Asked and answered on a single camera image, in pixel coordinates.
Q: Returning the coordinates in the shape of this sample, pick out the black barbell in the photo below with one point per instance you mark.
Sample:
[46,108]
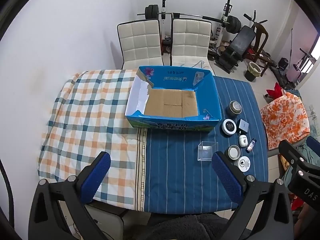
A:
[187,15]

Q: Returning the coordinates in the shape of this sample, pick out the blue cardboard box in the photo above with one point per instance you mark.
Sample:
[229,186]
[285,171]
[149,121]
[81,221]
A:
[172,100]

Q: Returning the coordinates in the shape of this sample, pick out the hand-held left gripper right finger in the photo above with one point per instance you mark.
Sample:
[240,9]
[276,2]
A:
[226,177]

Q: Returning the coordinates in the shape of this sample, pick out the plaid blanket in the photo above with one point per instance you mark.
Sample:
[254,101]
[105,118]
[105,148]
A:
[87,120]

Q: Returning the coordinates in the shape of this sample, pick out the woven wastebasket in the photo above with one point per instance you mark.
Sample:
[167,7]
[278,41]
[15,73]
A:
[252,73]

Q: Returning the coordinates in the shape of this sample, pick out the dark blue square box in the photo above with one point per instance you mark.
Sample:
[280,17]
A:
[243,125]

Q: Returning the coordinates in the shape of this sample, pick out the blue striped cloth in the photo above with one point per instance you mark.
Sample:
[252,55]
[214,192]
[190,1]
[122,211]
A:
[180,170]

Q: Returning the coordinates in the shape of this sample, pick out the white padded chair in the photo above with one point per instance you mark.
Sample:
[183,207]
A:
[190,40]
[140,42]

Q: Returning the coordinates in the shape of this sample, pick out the white squat rack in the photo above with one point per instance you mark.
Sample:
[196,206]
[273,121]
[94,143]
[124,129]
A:
[163,17]

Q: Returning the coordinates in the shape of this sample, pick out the black tripod stand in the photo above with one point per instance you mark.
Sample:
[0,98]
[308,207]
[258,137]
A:
[305,60]

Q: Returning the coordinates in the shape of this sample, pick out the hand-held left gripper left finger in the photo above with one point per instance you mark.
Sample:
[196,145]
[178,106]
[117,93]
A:
[96,177]

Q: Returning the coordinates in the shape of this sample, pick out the clear acrylic box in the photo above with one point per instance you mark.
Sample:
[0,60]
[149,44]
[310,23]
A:
[207,152]

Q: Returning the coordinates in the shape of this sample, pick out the black floor bar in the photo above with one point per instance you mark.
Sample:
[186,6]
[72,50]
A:
[281,77]

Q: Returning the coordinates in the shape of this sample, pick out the brown exercise machine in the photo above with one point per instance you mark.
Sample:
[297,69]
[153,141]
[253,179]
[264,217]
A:
[261,32]

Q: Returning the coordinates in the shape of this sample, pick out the black and white round tin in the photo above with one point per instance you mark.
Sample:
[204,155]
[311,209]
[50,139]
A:
[229,125]

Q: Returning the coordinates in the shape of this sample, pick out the red cloth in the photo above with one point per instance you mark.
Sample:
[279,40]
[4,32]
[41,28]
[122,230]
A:
[275,91]

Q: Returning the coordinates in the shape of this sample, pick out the small black box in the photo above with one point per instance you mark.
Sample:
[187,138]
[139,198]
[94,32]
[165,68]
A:
[283,62]

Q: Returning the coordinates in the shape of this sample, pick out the black weight bench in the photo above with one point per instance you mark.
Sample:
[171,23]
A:
[242,40]

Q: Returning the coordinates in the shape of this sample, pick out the teal cloth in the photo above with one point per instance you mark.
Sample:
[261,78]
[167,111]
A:
[303,153]

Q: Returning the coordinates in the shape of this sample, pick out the dark round tin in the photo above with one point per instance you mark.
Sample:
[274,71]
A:
[234,108]

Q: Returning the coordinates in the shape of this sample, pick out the dark fleece clothing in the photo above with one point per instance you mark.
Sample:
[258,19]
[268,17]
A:
[180,226]

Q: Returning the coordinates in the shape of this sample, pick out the printed lighter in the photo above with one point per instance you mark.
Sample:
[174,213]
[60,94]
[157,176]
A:
[250,146]

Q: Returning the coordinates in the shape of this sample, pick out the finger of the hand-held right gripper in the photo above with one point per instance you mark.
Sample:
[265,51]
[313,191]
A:
[291,152]
[314,143]

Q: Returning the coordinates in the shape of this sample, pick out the white earbud case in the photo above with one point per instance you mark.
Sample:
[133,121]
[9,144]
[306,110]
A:
[242,141]

